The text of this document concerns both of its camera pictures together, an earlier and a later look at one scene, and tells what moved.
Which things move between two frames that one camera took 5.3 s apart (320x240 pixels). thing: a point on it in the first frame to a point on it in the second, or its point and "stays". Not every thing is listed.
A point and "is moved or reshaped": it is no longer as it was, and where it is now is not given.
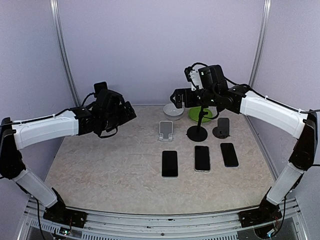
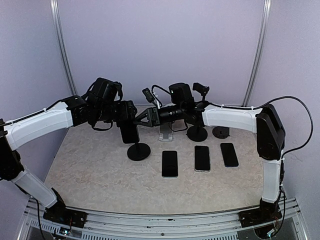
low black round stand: [222, 130] stays
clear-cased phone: [202, 163] stays
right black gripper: [189, 102] to [153, 117]
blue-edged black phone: [229, 155] stays
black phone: [98, 86] is moved or reshaped
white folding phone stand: [166, 130] stays
